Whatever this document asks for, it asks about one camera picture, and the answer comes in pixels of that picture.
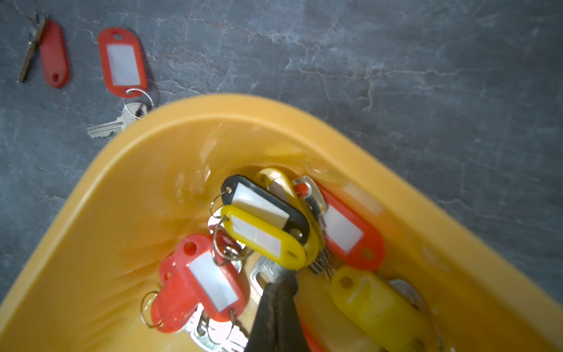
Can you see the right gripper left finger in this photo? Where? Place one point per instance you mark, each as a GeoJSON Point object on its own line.
{"type": "Point", "coordinates": [264, 335]}

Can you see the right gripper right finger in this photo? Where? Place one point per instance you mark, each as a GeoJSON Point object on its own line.
{"type": "Point", "coordinates": [290, 335]}

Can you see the pile of tagged keys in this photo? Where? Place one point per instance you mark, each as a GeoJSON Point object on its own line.
{"type": "Point", "coordinates": [323, 324]}

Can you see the red tag with key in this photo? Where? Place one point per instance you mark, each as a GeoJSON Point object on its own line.
{"type": "Point", "coordinates": [124, 76]}

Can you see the yellow plastic storage box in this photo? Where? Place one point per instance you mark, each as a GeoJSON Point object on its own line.
{"type": "Point", "coordinates": [152, 185]}

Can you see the red upright key tag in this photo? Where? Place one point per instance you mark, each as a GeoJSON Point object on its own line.
{"type": "Point", "coordinates": [201, 281]}

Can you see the plain yellow key tag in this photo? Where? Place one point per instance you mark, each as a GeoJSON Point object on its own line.
{"type": "Point", "coordinates": [378, 310]}

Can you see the orange red key tag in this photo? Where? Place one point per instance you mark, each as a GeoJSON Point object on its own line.
{"type": "Point", "coordinates": [348, 235]}

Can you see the black key tag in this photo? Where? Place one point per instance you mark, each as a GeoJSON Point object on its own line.
{"type": "Point", "coordinates": [244, 193]}

